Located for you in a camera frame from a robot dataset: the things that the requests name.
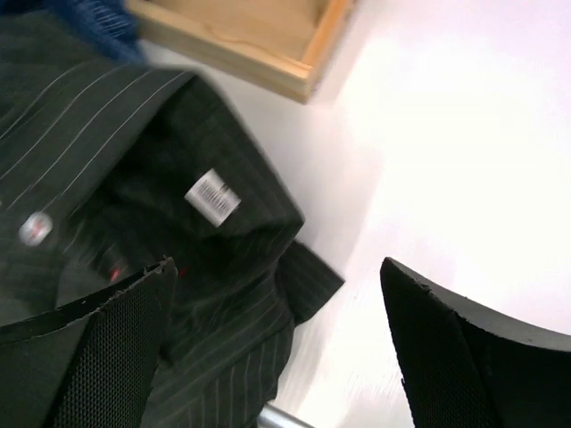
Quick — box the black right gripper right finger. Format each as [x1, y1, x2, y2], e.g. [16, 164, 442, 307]
[380, 258, 570, 428]

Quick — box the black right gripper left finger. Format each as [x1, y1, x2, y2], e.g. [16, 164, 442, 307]
[1, 258, 178, 427]

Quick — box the black pinstriped shirt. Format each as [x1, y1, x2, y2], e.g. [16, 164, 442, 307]
[1, 11, 343, 427]

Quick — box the blue checked shirt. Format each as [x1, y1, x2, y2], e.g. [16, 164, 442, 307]
[42, 0, 145, 63]

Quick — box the wooden clothes rack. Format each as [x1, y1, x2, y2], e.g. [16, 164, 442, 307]
[126, 0, 355, 103]

